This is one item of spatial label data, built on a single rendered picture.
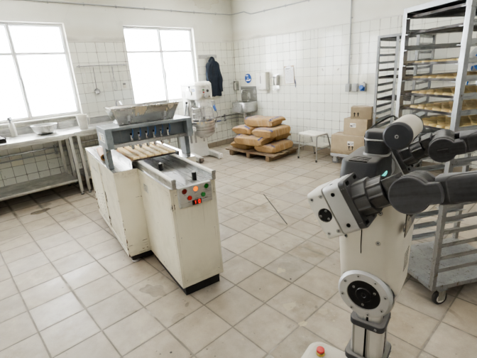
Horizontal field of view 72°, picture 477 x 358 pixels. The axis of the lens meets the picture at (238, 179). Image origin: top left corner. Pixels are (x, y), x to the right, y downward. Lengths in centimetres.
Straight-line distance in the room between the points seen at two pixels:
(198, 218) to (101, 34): 426
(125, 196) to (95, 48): 353
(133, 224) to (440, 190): 250
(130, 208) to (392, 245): 224
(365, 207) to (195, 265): 181
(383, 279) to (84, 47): 543
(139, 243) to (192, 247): 75
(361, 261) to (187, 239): 149
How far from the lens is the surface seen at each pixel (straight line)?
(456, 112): 211
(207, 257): 246
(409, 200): 74
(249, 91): 717
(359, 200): 78
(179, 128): 294
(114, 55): 604
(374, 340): 127
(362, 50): 568
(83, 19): 595
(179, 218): 224
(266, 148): 576
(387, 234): 97
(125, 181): 278
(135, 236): 296
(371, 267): 105
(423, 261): 275
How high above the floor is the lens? 153
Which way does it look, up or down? 18 degrees down
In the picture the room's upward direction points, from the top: 4 degrees counter-clockwise
